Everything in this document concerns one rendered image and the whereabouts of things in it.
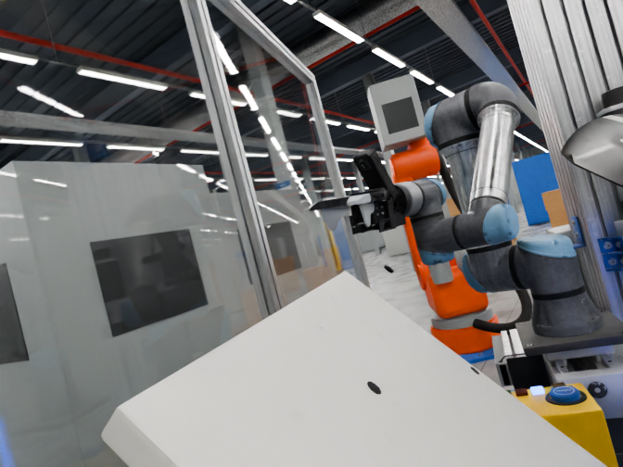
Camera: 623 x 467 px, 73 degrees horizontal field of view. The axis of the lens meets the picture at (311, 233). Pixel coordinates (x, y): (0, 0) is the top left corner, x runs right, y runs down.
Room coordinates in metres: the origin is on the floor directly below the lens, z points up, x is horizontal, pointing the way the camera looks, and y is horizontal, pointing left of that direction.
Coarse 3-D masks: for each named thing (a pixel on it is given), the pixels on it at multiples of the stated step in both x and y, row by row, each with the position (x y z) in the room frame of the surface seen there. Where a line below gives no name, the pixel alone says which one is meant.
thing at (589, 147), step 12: (600, 120) 0.31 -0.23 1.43; (612, 120) 0.32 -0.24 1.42; (576, 132) 0.29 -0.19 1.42; (588, 132) 0.29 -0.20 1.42; (600, 132) 0.29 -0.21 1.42; (612, 132) 0.30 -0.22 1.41; (576, 144) 0.27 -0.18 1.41; (588, 144) 0.27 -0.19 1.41; (600, 144) 0.28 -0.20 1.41; (612, 144) 0.28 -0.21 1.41; (564, 156) 0.26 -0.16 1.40; (576, 156) 0.26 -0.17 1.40; (588, 156) 0.26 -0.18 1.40; (600, 156) 0.26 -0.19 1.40; (612, 156) 0.27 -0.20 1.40; (588, 168) 0.25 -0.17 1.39; (600, 168) 0.25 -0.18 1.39; (612, 168) 0.26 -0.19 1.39; (612, 180) 0.25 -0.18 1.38
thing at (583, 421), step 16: (576, 384) 0.68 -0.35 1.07; (528, 400) 0.67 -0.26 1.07; (544, 400) 0.65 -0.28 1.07; (576, 400) 0.63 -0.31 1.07; (592, 400) 0.62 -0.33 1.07; (544, 416) 0.61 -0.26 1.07; (560, 416) 0.61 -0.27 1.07; (576, 416) 0.60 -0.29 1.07; (592, 416) 0.59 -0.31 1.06; (576, 432) 0.60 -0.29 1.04; (592, 432) 0.60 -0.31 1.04; (608, 432) 0.59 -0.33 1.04; (592, 448) 0.60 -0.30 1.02; (608, 448) 0.59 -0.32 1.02; (608, 464) 0.59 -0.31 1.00
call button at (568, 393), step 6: (552, 390) 0.66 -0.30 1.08; (558, 390) 0.65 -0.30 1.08; (564, 390) 0.65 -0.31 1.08; (570, 390) 0.64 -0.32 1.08; (576, 390) 0.64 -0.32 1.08; (552, 396) 0.65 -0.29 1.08; (558, 396) 0.64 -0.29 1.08; (564, 396) 0.63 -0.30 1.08; (570, 396) 0.63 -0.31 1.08; (576, 396) 0.63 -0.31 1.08
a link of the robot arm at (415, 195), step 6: (408, 186) 0.88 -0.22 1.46; (414, 186) 0.90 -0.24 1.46; (408, 192) 0.88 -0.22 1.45; (414, 192) 0.88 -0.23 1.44; (420, 192) 0.90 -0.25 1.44; (414, 198) 0.88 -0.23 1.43; (420, 198) 0.89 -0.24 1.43; (414, 204) 0.88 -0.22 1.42; (420, 204) 0.90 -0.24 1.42; (408, 210) 0.89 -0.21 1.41; (414, 210) 0.90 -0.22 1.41
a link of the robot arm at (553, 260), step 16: (528, 240) 1.04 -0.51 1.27; (544, 240) 1.00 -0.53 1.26; (560, 240) 1.00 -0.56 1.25; (512, 256) 1.06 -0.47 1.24; (528, 256) 1.03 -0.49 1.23; (544, 256) 1.00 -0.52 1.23; (560, 256) 0.99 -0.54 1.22; (576, 256) 1.01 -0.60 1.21; (512, 272) 1.06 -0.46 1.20; (528, 272) 1.03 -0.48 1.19; (544, 272) 1.00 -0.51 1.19; (560, 272) 0.99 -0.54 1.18; (576, 272) 0.99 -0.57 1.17; (528, 288) 1.07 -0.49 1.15; (544, 288) 1.01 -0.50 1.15; (560, 288) 0.99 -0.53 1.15; (576, 288) 0.99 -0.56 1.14
